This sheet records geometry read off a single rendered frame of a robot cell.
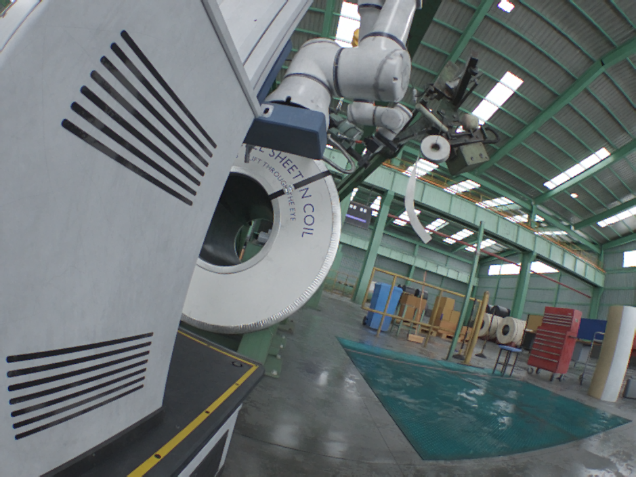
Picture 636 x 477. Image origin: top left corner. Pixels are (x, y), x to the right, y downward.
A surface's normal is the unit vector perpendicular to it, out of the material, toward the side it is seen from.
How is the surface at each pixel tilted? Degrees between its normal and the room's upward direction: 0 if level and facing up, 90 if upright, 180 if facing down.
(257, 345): 90
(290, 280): 90
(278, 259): 90
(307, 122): 90
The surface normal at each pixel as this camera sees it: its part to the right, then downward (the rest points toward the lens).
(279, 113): -0.06, -0.17
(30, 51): 0.95, 0.29
